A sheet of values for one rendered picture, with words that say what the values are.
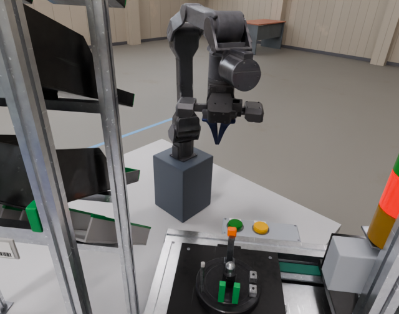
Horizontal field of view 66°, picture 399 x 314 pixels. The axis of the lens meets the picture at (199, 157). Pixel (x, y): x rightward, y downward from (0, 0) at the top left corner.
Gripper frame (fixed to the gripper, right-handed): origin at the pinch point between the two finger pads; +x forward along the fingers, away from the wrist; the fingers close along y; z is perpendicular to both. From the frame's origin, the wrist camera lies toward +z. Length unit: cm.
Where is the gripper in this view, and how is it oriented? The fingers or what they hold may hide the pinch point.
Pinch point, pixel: (217, 130)
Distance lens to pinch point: 70.0
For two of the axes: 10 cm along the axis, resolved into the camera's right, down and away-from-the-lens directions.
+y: 9.9, 0.8, -0.8
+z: -1.1, 4.9, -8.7
